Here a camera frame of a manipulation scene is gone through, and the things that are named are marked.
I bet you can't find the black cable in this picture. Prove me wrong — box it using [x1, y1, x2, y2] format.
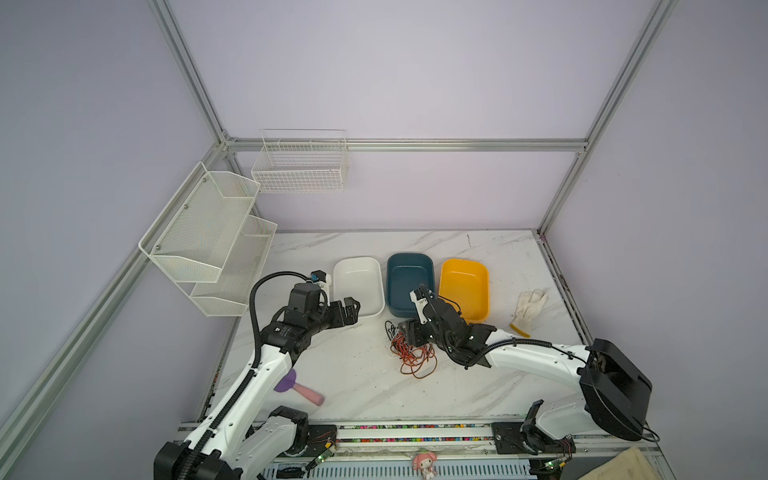
[383, 319, 421, 355]

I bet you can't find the red cable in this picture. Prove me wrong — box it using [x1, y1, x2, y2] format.
[389, 332, 438, 379]

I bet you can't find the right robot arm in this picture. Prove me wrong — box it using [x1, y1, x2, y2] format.
[400, 288, 658, 454]

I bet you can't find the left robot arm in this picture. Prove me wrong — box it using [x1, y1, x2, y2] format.
[153, 271, 361, 479]

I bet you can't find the white plastic bin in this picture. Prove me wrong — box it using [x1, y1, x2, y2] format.
[331, 257, 385, 320]

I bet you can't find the yellow plastic bin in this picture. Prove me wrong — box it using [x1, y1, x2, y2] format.
[439, 258, 490, 323]

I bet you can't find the dark teal plastic bin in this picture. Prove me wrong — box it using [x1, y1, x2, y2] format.
[385, 252, 435, 318]

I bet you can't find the purple pink spatula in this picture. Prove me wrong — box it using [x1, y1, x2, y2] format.
[274, 369, 325, 406]

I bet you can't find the white work glove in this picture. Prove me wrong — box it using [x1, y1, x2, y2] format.
[510, 289, 548, 338]

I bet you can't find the white mesh lower shelf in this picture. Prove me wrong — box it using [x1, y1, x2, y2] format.
[190, 215, 277, 317]

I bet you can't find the white mesh shelf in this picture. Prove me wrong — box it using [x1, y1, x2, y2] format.
[138, 164, 259, 283]
[190, 215, 277, 317]

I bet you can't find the pink doll figure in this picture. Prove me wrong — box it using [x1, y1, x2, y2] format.
[412, 451, 437, 480]

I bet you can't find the white mesh upper shelf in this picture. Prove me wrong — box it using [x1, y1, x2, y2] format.
[138, 164, 259, 283]

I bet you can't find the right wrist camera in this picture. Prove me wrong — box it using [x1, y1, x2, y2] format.
[409, 284, 433, 325]

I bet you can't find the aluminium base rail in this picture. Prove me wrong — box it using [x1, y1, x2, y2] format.
[179, 419, 667, 480]

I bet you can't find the white wire wall basket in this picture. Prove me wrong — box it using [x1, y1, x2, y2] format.
[251, 129, 348, 194]

